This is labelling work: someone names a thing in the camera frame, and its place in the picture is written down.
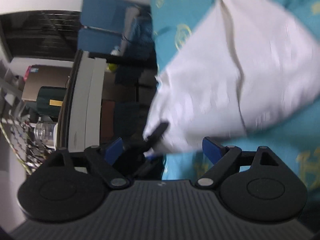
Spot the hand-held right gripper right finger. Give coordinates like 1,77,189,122
196,137,280,190

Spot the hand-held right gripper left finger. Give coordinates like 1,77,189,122
47,137,130,190

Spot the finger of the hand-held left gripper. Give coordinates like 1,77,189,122
143,121,170,146
143,145,163,161

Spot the white shirt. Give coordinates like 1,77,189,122
142,0,320,156

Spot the white desk with black legs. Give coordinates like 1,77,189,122
57,49,106,151

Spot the clear plastic bottle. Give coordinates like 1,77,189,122
33,121,58,146

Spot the dark green ribbed container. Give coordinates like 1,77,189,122
36,86,67,118

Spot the cardboard box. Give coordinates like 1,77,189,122
21,65,73,103

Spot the short blue covered chair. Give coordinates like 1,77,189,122
77,28,127,53

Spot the grey seat cushion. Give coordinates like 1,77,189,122
123,6,141,41

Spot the bed with teal printed sheet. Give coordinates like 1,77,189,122
149,0,320,191

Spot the tall blue covered chair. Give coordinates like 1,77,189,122
82,0,153,55

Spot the dark window with grille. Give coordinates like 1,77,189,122
0,10,83,61

